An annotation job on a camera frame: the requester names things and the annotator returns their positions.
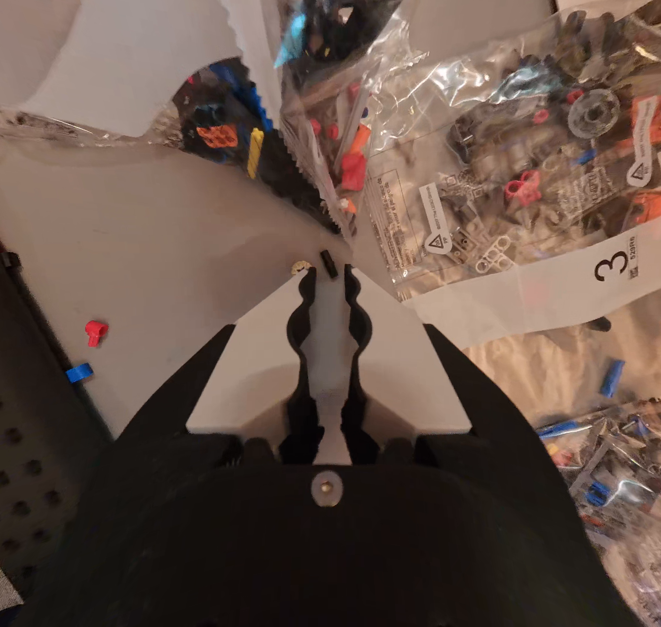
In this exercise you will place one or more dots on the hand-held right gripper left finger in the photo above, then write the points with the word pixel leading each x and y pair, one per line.
pixel 242 389

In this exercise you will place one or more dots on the blue lego pin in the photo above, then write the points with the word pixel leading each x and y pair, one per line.
pixel 612 377

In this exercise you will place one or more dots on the black perforated table edge pad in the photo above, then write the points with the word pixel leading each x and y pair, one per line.
pixel 31 456

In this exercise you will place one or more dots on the red lego connector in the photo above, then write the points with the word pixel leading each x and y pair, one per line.
pixel 96 333

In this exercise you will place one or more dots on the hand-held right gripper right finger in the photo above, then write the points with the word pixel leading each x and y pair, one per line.
pixel 413 389

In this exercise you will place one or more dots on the tan lego gear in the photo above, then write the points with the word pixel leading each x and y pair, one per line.
pixel 302 266

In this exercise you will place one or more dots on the blue lego connector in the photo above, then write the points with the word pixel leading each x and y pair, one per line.
pixel 79 372

